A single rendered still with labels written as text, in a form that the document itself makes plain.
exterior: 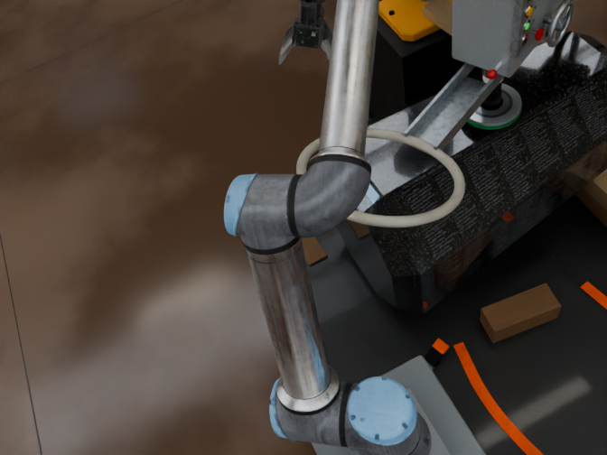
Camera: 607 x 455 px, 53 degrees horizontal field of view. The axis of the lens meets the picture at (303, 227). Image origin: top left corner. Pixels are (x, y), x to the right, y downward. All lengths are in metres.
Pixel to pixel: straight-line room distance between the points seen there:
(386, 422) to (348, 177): 0.61
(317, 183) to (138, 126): 3.01
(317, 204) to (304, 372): 0.45
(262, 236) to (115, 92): 3.29
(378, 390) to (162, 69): 3.25
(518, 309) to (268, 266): 1.71
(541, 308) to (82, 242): 2.38
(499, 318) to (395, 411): 1.33
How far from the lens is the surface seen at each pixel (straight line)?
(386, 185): 2.23
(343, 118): 1.13
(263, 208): 1.09
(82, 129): 4.21
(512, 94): 2.43
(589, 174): 2.75
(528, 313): 2.73
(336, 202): 1.07
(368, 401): 1.45
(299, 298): 1.23
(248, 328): 2.95
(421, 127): 2.05
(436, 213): 1.67
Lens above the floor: 2.57
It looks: 54 degrees down
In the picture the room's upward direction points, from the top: 19 degrees counter-clockwise
